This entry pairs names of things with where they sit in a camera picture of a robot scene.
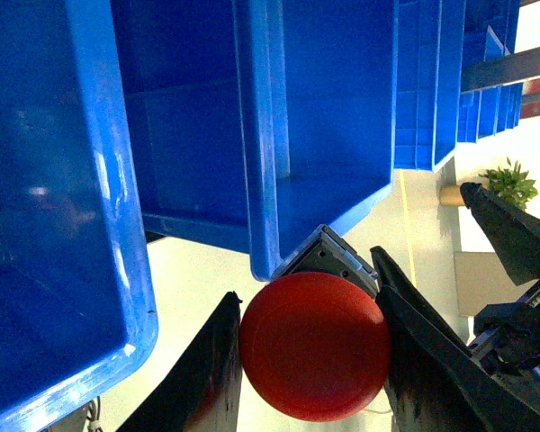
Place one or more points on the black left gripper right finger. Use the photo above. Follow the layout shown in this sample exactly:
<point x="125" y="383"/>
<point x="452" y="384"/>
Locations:
<point x="438" y="383"/>

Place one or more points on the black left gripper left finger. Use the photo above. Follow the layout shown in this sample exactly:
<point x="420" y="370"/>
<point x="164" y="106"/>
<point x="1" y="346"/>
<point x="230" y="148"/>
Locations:
<point x="202" y="390"/>

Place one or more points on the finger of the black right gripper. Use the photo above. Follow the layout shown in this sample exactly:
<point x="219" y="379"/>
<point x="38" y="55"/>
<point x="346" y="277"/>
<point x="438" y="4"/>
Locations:
<point x="513" y="233"/>

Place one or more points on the red mushroom push button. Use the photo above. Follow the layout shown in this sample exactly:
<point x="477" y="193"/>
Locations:
<point x="313" y="343"/>

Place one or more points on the blue parts bin with buttons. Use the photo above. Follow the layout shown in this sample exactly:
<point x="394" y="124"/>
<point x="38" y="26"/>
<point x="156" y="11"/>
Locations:
<point x="77" y="308"/>

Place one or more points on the potted green plant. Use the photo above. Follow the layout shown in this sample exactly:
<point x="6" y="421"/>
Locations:
<point x="511" y="183"/>

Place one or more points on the far blue bin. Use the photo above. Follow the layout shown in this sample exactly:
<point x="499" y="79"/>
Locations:
<point x="437" y="40"/>

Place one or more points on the empty blue bin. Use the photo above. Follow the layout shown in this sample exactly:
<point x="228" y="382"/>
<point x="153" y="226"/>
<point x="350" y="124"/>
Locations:
<point x="254" y="122"/>

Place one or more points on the metal roller rack frame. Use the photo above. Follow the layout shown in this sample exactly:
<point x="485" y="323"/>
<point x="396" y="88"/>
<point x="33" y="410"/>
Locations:
<point x="518" y="68"/>

